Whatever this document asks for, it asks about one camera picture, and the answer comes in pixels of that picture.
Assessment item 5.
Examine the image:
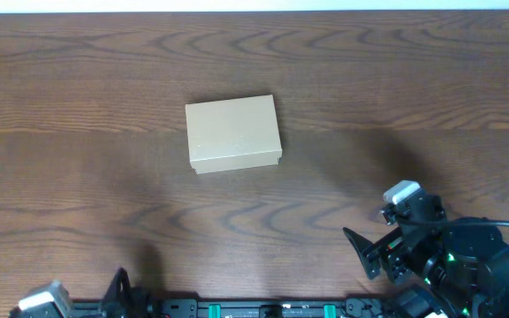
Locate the brown cardboard box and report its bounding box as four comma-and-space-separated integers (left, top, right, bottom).
185, 95, 283, 174

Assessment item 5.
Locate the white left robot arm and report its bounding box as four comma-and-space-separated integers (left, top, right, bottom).
99, 268, 153, 318

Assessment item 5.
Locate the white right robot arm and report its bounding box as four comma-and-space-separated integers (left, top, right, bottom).
343, 217, 509, 317

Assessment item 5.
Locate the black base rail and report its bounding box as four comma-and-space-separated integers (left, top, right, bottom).
71, 298, 395, 318

